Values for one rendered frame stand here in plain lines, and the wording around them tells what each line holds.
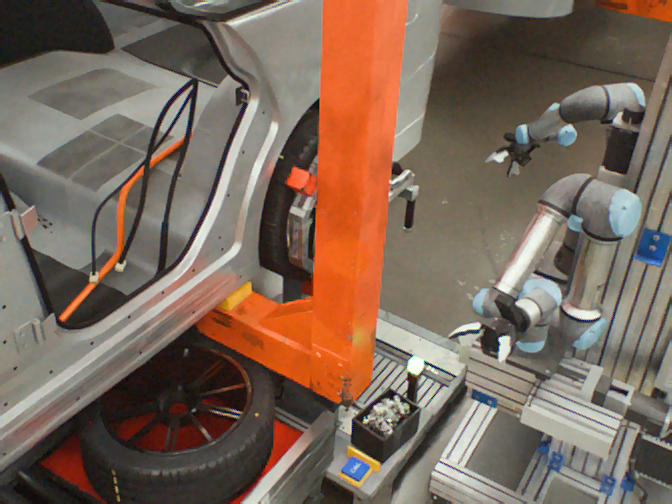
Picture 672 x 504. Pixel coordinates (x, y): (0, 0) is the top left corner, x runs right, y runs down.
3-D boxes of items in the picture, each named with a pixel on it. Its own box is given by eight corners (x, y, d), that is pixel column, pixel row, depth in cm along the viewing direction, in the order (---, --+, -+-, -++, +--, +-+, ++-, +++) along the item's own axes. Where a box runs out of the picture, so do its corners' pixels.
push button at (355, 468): (351, 460, 280) (352, 455, 279) (370, 470, 277) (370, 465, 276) (340, 474, 275) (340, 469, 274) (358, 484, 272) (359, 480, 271)
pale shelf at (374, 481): (391, 397, 308) (392, 391, 307) (433, 418, 301) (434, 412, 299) (325, 476, 279) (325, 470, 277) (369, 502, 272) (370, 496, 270)
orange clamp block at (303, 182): (302, 173, 307) (292, 165, 299) (320, 180, 304) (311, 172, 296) (294, 191, 307) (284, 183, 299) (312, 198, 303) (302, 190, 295)
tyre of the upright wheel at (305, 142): (319, 74, 339) (213, 159, 299) (369, 90, 329) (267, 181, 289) (325, 202, 384) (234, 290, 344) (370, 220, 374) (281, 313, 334)
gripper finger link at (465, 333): (448, 352, 218) (483, 347, 219) (448, 334, 215) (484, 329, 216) (445, 345, 221) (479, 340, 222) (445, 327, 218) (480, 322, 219)
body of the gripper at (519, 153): (511, 161, 346) (533, 139, 342) (502, 149, 352) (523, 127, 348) (522, 169, 351) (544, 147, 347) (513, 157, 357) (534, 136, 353)
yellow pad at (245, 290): (223, 279, 318) (223, 268, 315) (252, 292, 312) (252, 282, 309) (199, 297, 308) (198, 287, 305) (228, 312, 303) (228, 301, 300)
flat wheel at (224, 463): (140, 360, 340) (135, 314, 326) (298, 398, 326) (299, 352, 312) (42, 494, 288) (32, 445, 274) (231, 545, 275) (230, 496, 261)
